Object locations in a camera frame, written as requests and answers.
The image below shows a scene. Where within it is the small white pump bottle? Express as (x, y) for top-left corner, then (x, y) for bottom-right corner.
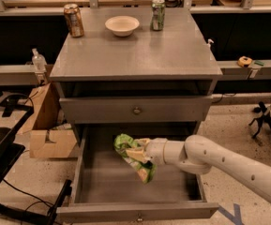
(207, 38), (214, 49)

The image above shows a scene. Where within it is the green soda can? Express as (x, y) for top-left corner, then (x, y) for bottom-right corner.
(150, 0), (165, 31)

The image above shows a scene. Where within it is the green rice chip bag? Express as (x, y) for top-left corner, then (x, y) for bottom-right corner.
(113, 134), (157, 184)

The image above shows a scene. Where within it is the black metal stand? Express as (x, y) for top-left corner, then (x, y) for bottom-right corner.
(0, 92), (34, 183)

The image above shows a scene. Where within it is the gold soda can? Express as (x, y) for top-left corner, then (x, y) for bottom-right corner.
(64, 4), (84, 38)

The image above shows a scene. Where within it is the white paper bowl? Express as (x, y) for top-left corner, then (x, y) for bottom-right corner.
(105, 16), (140, 38)

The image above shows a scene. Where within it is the open middle grey drawer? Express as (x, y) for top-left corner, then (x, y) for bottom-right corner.
(57, 123), (218, 223)

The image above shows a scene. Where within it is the black floor cable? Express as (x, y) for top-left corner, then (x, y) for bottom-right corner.
(0, 178), (56, 218)

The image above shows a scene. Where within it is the yellow tape measure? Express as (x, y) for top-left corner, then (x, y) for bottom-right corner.
(237, 56), (252, 68)

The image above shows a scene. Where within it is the cardboard box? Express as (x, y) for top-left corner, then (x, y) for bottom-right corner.
(19, 82), (78, 158)

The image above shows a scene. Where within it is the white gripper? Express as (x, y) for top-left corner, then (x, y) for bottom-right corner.
(126, 138), (168, 165)

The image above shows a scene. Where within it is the clear plastic bottle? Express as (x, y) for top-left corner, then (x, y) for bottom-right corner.
(32, 48), (47, 72)

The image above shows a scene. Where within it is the grey drawer cabinet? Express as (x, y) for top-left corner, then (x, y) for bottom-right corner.
(51, 7), (222, 134)

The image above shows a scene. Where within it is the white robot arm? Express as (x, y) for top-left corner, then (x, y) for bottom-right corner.
(126, 135), (271, 203)

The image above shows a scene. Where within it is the closed upper grey drawer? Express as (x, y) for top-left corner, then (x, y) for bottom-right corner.
(60, 96), (212, 124)

